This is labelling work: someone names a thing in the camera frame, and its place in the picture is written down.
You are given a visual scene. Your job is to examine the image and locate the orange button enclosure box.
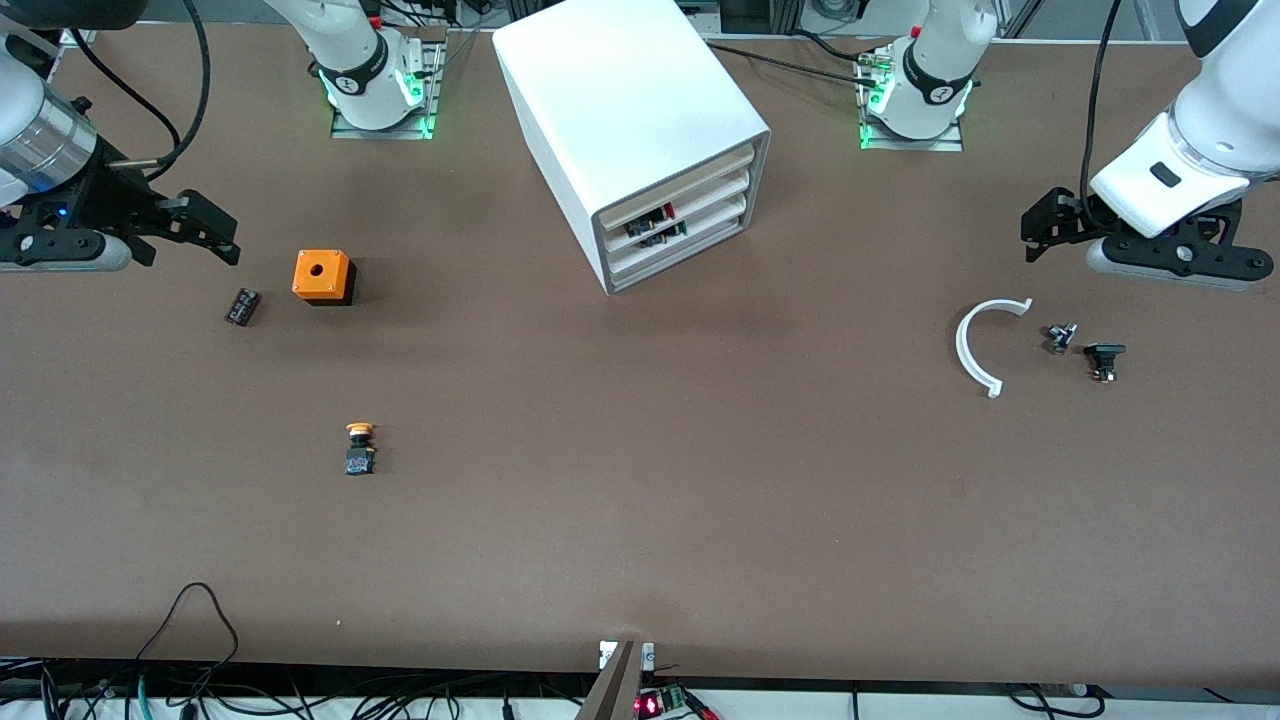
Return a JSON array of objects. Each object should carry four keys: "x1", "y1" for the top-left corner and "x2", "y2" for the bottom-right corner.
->
[{"x1": 292, "y1": 249, "x2": 357, "y2": 307}]

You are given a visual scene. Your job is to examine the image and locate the black button part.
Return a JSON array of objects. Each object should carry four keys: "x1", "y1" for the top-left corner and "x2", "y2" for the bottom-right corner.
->
[{"x1": 1084, "y1": 342, "x2": 1128, "y2": 385}]

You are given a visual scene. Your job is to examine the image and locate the black green electronic component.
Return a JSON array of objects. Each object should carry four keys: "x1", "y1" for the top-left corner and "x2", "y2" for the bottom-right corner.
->
[{"x1": 624, "y1": 220, "x2": 689, "y2": 249}]

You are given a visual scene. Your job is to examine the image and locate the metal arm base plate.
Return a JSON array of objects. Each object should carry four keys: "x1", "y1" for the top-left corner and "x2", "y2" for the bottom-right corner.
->
[
  {"x1": 330, "y1": 40, "x2": 447, "y2": 141},
  {"x1": 856, "y1": 48, "x2": 966, "y2": 154}
]

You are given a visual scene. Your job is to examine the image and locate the black looped cable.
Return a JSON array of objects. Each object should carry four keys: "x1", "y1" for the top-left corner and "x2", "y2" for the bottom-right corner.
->
[{"x1": 132, "y1": 582, "x2": 241, "y2": 701}]

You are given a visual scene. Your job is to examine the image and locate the circuit board with red light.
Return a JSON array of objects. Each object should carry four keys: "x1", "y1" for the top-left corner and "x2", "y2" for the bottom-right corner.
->
[{"x1": 634, "y1": 684, "x2": 719, "y2": 720}]

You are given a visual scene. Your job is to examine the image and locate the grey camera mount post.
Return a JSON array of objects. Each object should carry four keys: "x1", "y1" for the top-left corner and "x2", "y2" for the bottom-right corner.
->
[{"x1": 576, "y1": 640, "x2": 657, "y2": 720}]

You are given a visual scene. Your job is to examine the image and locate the black cable behind cabinet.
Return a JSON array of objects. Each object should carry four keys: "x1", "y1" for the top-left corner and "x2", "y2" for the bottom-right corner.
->
[{"x1": 704, "y1": 30, "x2": 893, "y2": 89}]

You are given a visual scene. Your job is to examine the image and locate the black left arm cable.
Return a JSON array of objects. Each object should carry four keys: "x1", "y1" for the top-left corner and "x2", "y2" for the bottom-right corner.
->
[{"x1": 1078, "y1": 0, "x2": 1123, "y2": 233}]

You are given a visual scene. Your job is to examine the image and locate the white curved plastic part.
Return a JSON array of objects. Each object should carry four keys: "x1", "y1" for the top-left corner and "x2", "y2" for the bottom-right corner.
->
[{"x1": 955, "y1": 298, "x2": 1034, "y2": 400}]

